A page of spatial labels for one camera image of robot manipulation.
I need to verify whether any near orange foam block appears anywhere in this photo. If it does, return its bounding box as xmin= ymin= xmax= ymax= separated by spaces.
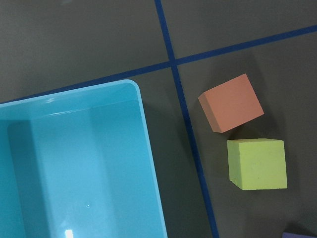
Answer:
xmin=198 ymin=74 xmax=264 ymax=133

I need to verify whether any cyan plastic bin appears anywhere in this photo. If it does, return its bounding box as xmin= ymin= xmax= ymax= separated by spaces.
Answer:
xmin=0 ymin=80 xmax=167 ymax=238

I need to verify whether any yellow foam block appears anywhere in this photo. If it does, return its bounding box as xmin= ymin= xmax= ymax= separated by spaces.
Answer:
xmin=227 ymin=138 xmax=288 ymax=190

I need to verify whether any near purple foam block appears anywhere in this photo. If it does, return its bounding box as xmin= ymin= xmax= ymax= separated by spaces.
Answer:
xmin=282 ymin=231 xmax=317 ymax=238

